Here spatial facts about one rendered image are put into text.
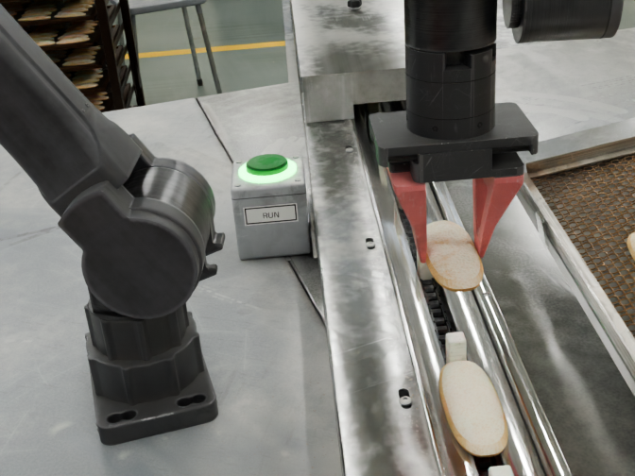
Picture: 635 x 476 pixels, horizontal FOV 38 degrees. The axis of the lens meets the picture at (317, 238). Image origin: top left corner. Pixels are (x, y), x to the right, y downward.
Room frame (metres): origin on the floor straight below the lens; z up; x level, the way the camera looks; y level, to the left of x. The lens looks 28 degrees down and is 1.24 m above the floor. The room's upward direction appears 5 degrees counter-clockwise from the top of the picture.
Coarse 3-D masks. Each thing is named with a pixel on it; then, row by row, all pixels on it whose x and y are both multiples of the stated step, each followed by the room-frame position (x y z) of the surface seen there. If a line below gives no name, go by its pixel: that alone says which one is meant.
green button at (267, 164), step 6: (258, 156) 0.81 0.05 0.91; (264, 156) 0.81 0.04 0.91; (270, 156) 0.81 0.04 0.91; (276, 156) 0.81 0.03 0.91; (282, 156) 0.81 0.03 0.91; (252, 162) 0.80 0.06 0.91; (258, 162) 0.80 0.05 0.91; (264, 162) 0.80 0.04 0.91; (270, 162) 0.80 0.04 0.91; (276, 162) 0.79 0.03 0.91; (282, 162) 0.79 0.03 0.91; (252, 168) 0.79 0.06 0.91; (258, 168) 0.78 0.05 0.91; (264, 168) 0.78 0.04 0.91; (270, 168) 0.78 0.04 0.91; (276, 168) 0.79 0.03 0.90; (282, 168) 0.79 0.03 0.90; (252, 174) 0.79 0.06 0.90; (258, 174) 0.78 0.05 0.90; (264, 174) 0.78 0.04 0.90; (270, 174) 0.78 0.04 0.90; (276, 174) 0.78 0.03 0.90
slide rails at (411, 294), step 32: (384, 192) 0.83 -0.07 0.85; (384, 224) 0.76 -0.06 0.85; (416, 288) 0.64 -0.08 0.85; (416, 320) 0.59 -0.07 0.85; (480, 320) 0.59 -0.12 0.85; (416, 352) 0.55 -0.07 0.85; (480, 352) 0.54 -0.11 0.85; (512, 416) 0.47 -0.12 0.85; (448, 448) 0.44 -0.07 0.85; (512, 448) 0.44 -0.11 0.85
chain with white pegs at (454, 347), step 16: (400, 208) 0.81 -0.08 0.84; (416, 256) 0.72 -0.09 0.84; (432, 288) 0.66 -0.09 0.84; (432, 304) 0.63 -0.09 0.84; (432, 320) 0.60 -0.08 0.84; (448, 320) 0.60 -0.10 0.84; (448, 336) 0.54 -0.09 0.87; (464, 336) 0.54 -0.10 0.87; (448, 352) 0.53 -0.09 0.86; (464, 352) 0.53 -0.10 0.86; (480, 464) 0.44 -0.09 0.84
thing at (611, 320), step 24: (600, 144) 0.76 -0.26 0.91; (624, 144) 0.76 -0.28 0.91; (528, 168) 0.76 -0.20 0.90; (552, 168) 0.75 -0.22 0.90; (576, 168) 0.75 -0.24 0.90; (624, 168) 0.73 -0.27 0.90; (528, 192) 0.70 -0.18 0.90; (552, 192) 0.72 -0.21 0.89; (552, 216) 0.67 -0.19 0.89; (576, 216) 0.66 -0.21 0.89; (552, 240) 0.63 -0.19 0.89; (624, 240) 0.61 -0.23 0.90; (576, 264) 0.59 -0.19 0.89; (600, 264) 0.58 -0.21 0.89; (624, 264) 0.58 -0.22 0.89; (600, 288) 0.55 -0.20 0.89; (600, 312) 0.52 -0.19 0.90; (624, 336) 0.49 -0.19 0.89; (624, 360) 0.47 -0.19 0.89
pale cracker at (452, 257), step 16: (432, 224) 0.60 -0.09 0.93; (448, 224) 0.60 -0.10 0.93; (432, 240) 0.57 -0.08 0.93; (448, 240) 0.57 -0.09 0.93; (464, 240) 0.57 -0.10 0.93; (432, 256) 0.55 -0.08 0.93; (448, 256) 0.54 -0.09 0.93; (464, 256) 0.54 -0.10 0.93; (432, 272) 0.54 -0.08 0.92; (448, 272) 0.53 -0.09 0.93; (464, 272) 0.52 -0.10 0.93; (480, 272) 0.53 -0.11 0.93; (448, 288) 0.52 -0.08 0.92; (464, 288) 0.51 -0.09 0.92
